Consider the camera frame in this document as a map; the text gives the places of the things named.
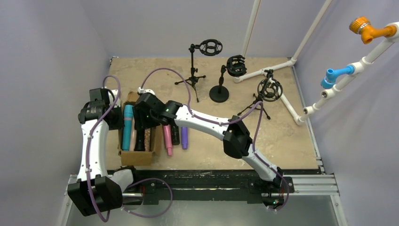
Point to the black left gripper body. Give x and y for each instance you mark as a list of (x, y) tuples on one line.
[(116, 117)]

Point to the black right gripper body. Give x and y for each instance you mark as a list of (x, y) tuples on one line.
[(142, 121)]

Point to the teal toy microphone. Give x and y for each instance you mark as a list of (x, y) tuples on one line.
[(128, 115)]

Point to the pink toy microphone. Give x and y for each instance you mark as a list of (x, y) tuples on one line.
[(168, 139)]

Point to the plain black microphone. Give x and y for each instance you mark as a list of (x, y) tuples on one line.
[(140, 139)]

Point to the black glitter microphone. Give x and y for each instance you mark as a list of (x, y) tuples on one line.
[(175, 135)]

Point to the purple toy microphone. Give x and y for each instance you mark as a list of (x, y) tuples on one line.
[(184, 137)]

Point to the brown cardboard box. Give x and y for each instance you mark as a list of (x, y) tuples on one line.
[(143, 158)]

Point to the black tripod microphone stand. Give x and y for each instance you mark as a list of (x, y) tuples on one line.
[(210, 48)]

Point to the beige microphone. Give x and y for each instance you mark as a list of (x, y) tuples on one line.
[(132, 136)]

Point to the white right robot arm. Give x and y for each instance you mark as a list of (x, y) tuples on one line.
[(236, 138)]

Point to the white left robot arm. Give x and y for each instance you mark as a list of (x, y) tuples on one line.
[(95, 191)]

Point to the black round-base microphone stand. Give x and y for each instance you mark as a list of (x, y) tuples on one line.
[(235, 67)]

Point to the black small tripod stand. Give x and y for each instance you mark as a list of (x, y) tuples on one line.
[(268, 90)]

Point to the silver rhinestone microphone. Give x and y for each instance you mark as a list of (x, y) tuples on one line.
[(147, 140)]

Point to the blue pipe fitting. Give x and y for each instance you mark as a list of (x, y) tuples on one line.
[(332, 74)]

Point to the orange pipe fitting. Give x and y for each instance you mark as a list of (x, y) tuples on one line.
[(363, 27)]

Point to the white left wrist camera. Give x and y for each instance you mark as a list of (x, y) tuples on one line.
[(113, 93)]

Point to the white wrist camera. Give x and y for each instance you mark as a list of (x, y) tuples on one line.
[(141, 90), (113, 93)]

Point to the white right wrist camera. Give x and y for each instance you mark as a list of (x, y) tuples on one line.
[(141, 90)]

